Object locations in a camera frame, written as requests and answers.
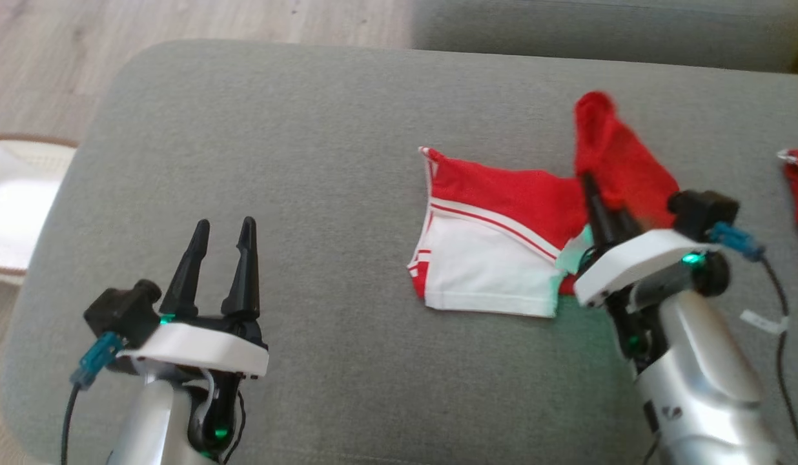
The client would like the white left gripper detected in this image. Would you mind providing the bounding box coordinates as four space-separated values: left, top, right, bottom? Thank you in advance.
117 216 270 379

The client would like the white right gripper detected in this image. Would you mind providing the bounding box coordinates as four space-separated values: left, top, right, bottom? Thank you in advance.
572 170 711 309

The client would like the red white basketball jersey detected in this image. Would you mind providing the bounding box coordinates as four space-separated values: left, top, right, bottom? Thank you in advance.
406 90 681 319

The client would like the grey sofa seat cushion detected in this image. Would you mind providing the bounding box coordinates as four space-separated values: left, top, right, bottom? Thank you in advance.
411 0 798 73
0 39 798 465

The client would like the white laundry basket brown rim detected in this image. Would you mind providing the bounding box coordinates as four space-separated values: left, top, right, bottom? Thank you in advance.
0 134 78 286

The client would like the blue right camera connector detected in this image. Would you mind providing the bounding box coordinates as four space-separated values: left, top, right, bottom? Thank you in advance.
708 222 766 263

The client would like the blue camera connector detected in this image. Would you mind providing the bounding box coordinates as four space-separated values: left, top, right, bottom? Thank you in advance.
70 332 125 389
708 222 766 263

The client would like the blue left camera connector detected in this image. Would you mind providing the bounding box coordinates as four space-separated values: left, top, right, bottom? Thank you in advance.
70 332 125 389

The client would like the white right cable tag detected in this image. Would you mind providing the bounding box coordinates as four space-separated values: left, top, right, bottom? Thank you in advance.
741 309 790 335

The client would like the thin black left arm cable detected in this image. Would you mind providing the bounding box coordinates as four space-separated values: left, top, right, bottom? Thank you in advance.
61 383 85 465

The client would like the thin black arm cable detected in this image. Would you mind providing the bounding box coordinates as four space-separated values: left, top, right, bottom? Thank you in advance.
61 383 85 465
757 254 798 448

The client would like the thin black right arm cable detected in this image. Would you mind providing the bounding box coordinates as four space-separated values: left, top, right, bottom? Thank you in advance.
757 254 798 448

